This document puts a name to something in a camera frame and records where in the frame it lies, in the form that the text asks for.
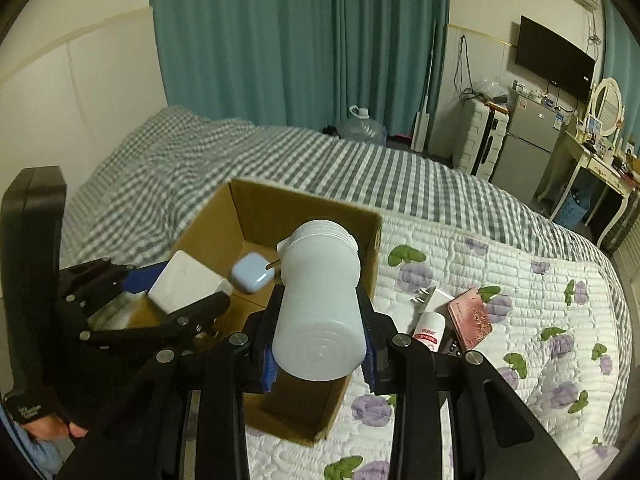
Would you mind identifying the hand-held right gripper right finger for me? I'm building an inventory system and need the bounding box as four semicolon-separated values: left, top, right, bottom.
354;287;582;480

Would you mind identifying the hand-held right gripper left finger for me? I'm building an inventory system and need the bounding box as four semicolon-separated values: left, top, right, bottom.
56;305;287;480

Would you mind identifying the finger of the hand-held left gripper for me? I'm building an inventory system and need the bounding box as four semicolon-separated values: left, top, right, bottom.
54;258;172;317
77;292;232;357

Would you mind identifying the white square power adapter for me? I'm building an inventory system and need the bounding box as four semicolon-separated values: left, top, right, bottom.
147;250;235;315

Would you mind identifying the cardboard box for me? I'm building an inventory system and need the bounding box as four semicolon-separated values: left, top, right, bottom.
125;178;384;447

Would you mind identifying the white plastic bottle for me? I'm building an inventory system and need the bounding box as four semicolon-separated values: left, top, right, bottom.
272;219;365;381

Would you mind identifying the person's left hand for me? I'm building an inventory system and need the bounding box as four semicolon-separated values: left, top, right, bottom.
19;416;89;442

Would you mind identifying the small white red-label bottle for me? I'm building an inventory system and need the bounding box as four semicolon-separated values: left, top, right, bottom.
413;311;447;353

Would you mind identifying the white plug charger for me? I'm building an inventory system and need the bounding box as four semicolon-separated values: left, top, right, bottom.
409;285;458;317

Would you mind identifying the light blue earbuds case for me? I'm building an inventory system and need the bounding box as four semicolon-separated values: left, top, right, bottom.
229;253;277;294

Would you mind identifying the pink patterned case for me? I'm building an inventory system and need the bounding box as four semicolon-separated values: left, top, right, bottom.
446;287;494;353

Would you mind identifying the white floral quilt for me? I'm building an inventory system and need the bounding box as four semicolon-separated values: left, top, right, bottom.
240;210;627;480

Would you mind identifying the grey checked bed sheet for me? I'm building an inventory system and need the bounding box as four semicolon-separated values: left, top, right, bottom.
59;106;634;346

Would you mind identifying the clear water jug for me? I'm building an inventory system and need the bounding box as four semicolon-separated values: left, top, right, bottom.
336;104;387;147

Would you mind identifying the white mop pole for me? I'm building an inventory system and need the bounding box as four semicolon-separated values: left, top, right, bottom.
410;19;437;152

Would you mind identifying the white suitcase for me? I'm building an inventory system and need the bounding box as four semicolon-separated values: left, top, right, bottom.
457;97;510;179

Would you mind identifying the blue patterned bin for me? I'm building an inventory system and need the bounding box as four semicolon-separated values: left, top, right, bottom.
554;185;594;231

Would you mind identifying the grey refrigerator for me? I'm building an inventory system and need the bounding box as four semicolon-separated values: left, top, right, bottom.
489;87;571;202

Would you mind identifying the teal curtain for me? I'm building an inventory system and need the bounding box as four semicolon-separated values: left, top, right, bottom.
149;0;342;130
332;0;452;150

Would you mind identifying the clear plastic bag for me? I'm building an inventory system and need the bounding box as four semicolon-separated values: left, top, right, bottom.
472;78;509;101

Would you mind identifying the cream vanity table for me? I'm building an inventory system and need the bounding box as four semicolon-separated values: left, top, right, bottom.
549;119;640;249

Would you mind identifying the white oval mirror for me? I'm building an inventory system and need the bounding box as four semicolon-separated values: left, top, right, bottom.
589;77;625;137

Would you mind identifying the black hanging cable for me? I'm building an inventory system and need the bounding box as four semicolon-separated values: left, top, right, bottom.
452;35;482;104

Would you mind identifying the black wall television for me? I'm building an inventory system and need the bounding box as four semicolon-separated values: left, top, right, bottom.
514;15;597;102

